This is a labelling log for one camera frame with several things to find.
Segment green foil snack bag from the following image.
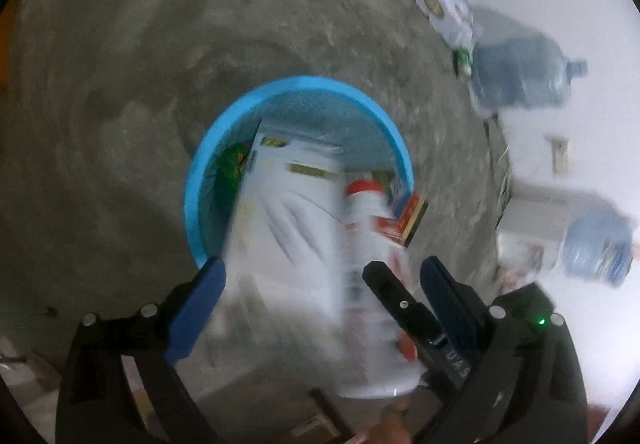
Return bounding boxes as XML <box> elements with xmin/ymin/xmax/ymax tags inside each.
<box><xmin>217</xmin><ymin>143</ymin><xmax>253</xmax><ymax>197</ymax></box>

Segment blue water jug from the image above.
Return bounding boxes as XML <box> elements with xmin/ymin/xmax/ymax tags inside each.
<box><xmin>562</xmin><ymin>210</ymin><xmax>636</xmax><ymax>287</ymax></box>
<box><xmin>467</xmin><ymin>31</ymin><xmax>588</xmax><ymax>112</ymax></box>

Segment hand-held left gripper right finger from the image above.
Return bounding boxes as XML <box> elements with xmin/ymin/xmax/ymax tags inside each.
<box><xmin>419</xmin><ymin>255</ymin><xmax>590</xmax><ymax>444</ymax></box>

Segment white bottle with red cap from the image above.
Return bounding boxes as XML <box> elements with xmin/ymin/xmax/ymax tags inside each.
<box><xmin>337</xmin><ymin>179</ymin><xmax>428</xmax><ymax>400</ymax></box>

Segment person's foot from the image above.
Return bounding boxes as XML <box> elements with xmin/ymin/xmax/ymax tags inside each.
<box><xmin>360</xmin><ymin>399</ymin><xmax>418</xmax><ymax>444</ymax></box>

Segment printed plastic bags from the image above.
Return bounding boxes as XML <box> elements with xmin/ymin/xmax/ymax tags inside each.
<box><xmin>495</xmin><ymin>264</ymin><xmax>536</xmax><ymax>295</ymax></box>

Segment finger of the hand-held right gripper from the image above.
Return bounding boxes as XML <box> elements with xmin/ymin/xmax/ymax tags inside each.
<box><xmin>361</xmin><ymin>260</ymin><xmax>447</xmax><ymax>356</ymax></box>

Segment white printed appliance box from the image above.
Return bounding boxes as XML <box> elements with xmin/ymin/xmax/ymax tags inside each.
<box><xmin>500</xmin><ymin>194</ymin><xmax>573</xmax><ymax>270</ymax></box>

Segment red and black box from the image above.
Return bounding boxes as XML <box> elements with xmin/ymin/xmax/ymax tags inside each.
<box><xmin>392</xmin><ymin>193</ymin><xmax>429</xmax><ymax>247</ymax></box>

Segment wall socket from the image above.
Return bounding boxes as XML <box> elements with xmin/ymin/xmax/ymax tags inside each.
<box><xmin>547</xmin><ymin>136</ymin><xmax>571</xmax><ymax>175</ymax></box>

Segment white cardboard box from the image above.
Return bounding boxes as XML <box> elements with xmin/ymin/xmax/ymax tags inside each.
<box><xmin>220</xmin><ymin>118</ymin><xmax>348</xmax><ymax>330</ymax></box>

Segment blue plastic waste basket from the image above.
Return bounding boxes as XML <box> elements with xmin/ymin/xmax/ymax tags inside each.
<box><xmin>184</xmin><ymin>75</ymin><xmax>416</xmax><ymax>270</ymax></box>

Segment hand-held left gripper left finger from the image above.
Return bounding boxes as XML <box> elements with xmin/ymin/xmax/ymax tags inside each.
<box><xmin>55</xmin><ymin>255</ymin><xmax>227</xmax><ymax>444</ymax></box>

